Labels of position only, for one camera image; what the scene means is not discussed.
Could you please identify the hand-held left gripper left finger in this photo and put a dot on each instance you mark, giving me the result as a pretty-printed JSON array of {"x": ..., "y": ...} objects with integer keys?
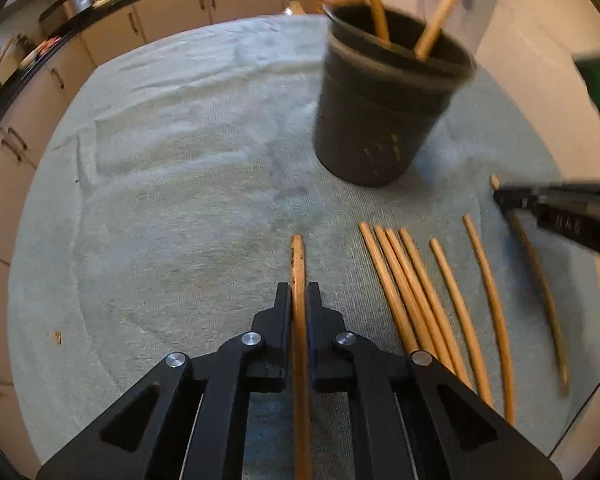
[{"x": 282, "y": 320}]

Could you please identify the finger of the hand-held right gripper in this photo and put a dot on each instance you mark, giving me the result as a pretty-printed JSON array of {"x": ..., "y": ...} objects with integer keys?
[
  {"x": 520, "y": 193},
  {"x": 525, "y": 207}
]

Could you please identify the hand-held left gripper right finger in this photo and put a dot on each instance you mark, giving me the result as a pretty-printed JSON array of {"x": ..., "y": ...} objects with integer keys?
[{"x": 314, "y": 320}]

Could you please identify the wooden chopstick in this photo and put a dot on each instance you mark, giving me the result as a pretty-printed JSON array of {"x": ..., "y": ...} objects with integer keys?
[
  {"x": 545, "y": 300},
  {"x": 440, "y": 15},
  {"x": 375, "y": 5},
  {"x": 298, "y": 270}
]

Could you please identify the group of wooden chopsticks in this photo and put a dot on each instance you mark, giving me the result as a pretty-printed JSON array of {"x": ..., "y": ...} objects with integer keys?
[{"x": 420, "y": 325}]

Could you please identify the dark grey utensil holder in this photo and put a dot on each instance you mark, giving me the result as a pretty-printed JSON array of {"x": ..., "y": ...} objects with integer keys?
[{"x": 380, "y": 125}]

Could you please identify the pale green table cloth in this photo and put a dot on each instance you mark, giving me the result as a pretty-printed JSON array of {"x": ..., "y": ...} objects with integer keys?
[{"x": 180, "y": 210}]

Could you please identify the clear glass mug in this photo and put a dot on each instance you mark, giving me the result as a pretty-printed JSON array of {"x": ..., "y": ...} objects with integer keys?
[{"x": 460, "y": 5}]

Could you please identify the orange rounded object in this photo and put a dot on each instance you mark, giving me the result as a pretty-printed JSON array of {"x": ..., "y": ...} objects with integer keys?
[{"x": 297, "y": 8}]

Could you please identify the cream base kitchen cabinets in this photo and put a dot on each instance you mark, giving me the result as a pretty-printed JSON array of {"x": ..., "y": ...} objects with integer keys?
[{"x": 170, "y": 15}]

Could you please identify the silver rice cooker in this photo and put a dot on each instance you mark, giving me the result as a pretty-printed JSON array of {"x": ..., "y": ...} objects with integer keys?
[{"x": 77, "y": 2}]

